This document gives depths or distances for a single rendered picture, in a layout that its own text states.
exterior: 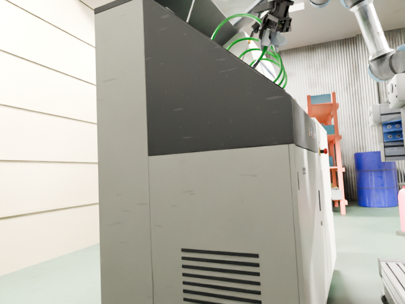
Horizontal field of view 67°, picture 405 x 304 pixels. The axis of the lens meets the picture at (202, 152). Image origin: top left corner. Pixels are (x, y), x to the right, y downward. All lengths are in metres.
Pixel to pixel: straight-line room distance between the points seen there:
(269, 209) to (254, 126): 0.28
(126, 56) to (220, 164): 0.65
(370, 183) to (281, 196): 5.00
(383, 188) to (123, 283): 5.14
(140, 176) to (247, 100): 0.53
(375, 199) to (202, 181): 5.06
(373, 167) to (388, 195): 0.52
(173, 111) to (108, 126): 0.34
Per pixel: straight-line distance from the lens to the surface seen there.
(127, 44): 1.43
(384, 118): 1.64
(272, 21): 1.29
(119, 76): 1.41
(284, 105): 1.04
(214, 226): 1.12
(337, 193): 5.08
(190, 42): 1.24
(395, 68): 1.78
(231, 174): 1.08
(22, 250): 3.06
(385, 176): 6.02
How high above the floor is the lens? 0.71
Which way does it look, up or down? 4 degrees up
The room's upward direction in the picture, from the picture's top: 3 degrees counter-clockwise
